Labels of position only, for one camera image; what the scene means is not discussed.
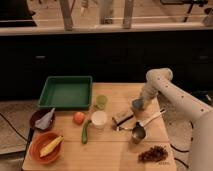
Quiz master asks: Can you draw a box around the grey crumpled cloth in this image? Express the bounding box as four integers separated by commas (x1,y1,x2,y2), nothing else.
35,108,55,130

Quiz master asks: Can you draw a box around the black cable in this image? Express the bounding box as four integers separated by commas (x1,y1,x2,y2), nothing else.
0,112,29,143
170,121,195,154

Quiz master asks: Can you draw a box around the wooden brush with black handle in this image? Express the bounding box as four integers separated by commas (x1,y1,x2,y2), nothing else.
112,111,134,125

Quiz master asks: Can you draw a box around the yellow corn cob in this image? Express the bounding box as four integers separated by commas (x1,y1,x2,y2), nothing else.
40,136,63,157

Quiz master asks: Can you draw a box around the black cable right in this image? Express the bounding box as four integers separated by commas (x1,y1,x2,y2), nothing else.
170,121,195,154

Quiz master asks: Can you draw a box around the orange tomato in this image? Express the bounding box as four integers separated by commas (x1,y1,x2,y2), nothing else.
73,112,85,125

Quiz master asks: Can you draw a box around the black cable left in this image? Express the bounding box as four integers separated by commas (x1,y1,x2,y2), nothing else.
0,112,29,143

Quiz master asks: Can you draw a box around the orange bowl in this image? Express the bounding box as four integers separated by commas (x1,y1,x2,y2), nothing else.
29,132,64,165

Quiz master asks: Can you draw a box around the small green cup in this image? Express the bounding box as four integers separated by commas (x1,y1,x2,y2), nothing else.
96,95,107,110

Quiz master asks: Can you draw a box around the green plastic tray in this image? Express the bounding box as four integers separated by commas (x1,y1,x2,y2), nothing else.
38,76,93,110

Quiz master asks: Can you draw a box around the brown dried pile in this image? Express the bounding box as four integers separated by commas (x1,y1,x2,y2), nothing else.
138,146,168,163

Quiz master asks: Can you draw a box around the dark brown bowl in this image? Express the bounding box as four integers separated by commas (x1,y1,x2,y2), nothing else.
29,109,55,132

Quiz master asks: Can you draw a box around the blue sponge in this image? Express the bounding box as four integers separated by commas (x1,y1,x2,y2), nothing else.
132,98,144,111

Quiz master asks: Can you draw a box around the white cup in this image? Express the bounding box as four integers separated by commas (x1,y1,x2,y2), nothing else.
91,111,107,129

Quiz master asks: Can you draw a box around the green cucumber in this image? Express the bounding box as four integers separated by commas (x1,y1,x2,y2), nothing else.
81,120,91,144

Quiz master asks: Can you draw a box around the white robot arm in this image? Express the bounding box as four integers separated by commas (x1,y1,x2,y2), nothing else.
139,68,213,171

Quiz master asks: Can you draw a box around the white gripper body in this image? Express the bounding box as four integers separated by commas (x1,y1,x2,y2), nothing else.
140,87,157,108

